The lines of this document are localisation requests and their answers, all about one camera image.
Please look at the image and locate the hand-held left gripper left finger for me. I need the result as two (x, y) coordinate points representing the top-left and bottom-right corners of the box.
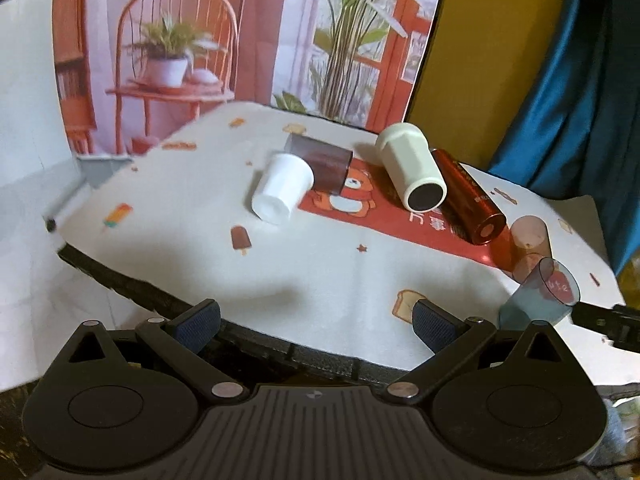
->
(66, 299), (247, 402)

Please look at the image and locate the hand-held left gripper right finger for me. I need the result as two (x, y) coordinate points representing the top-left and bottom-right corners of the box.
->
(386, 298), (567, 407)

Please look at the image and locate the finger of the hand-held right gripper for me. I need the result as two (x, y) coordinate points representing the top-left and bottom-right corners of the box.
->
(571, 302), (640, 352)

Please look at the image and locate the blue translucent cup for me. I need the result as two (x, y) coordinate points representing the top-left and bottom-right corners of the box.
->
(498, 257), (581, 330)

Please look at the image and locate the pink translucent cup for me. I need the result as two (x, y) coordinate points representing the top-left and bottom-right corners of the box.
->
(509, 215), (554, 283)

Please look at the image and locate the red metallic cup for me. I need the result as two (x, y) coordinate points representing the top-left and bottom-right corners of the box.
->
(431, 148), (508, 246)

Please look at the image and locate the white cup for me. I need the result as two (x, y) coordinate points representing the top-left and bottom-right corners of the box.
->
(251, 153), (315, 225)

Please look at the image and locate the cream cup with black base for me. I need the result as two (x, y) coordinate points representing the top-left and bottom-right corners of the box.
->
(375, 122), (447, 212)

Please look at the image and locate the brown translucent cup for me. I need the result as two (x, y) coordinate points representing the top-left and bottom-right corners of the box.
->
(285, 134), (354, 194)

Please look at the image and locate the printed tablecloth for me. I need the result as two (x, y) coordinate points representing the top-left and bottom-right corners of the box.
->
(59, 101), (622, 377)

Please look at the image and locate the blue curtain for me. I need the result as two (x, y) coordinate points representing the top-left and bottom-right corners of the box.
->
(487, 0), (640, 277)

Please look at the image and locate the wall poster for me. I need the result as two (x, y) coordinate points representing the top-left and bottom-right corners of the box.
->
(52, 0), (452, 157)

